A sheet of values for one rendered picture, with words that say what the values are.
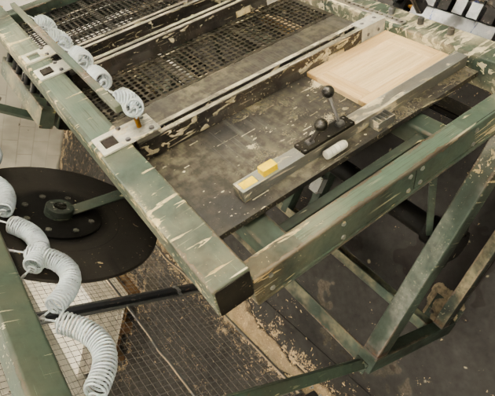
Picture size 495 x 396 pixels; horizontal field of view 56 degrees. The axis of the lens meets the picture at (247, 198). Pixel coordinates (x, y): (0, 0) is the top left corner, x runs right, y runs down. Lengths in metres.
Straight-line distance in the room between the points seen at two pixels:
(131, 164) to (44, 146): 5.83
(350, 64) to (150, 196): 0.92
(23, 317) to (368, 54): 1.43
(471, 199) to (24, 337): 1.52
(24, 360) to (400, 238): 2.19
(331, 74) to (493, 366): 1.80
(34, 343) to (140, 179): 0.50
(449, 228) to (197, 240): 1.11
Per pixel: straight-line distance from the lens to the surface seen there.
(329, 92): 1.38
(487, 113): 1.51
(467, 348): 2.86
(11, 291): 1.50
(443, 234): 1.92
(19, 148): 7.06
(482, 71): 1.79
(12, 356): 1.34
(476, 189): 1.86
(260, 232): 1.24
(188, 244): 1.08
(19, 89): 2.63
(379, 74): 1.72
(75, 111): 1.66
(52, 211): 1.91
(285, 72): 1.67
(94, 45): 2.15
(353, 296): 3.16
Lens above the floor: 2.52
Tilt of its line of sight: 42 degrees down
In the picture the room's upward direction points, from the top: 92 degrees counter-clockwise
